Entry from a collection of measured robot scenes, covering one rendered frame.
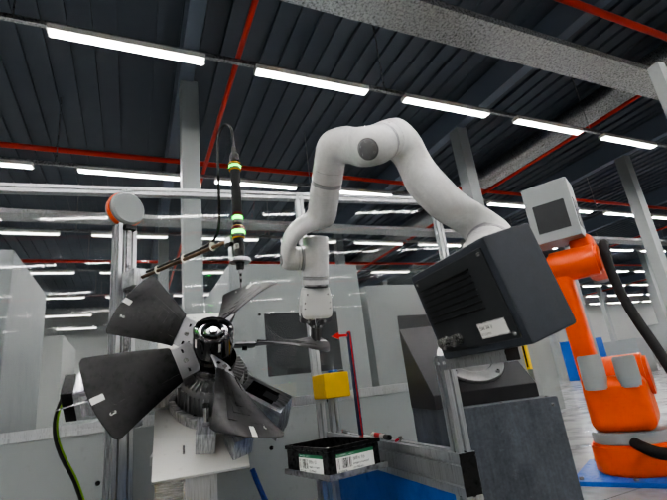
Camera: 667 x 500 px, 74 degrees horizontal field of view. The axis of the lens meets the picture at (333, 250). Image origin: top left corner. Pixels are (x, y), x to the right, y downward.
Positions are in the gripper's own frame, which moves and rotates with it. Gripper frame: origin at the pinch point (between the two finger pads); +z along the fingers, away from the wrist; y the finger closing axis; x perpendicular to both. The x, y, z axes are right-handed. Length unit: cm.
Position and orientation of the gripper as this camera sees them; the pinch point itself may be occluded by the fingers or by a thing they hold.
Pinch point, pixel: (316, 333)
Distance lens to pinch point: 143.4
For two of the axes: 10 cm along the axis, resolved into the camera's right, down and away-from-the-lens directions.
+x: 3.3, -0.2, -9.4
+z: 0.1, 10.0, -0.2
